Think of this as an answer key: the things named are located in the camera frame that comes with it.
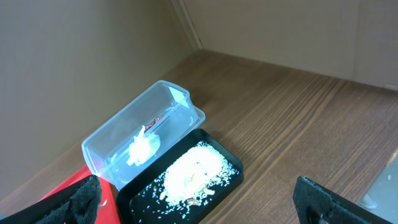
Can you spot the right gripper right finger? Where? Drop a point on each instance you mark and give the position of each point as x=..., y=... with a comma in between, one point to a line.
x=316, y=204

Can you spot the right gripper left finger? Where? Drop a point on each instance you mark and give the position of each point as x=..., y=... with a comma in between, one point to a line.
x=75, y=204

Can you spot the white napkin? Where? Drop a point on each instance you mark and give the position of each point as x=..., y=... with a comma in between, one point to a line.
x=143, y=148

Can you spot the red snack wrapper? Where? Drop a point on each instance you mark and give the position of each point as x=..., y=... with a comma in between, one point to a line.
x=153, y=122

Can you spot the rice and food scraps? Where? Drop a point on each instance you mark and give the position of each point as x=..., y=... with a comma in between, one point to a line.
x=185, y=188

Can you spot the black waste tray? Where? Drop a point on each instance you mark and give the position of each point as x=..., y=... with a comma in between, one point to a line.
x=130, y=190

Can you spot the red plastic tray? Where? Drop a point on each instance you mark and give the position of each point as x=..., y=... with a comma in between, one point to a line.
x=107, y=211

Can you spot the clear plastic bin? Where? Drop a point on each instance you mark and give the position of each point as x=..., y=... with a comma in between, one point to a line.
x=106, y=151

